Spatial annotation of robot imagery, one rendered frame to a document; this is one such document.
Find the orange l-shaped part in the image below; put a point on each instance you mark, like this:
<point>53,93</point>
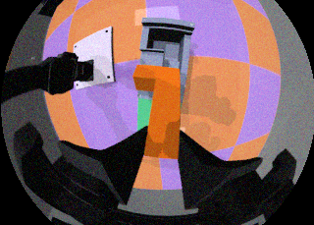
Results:
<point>165,113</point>

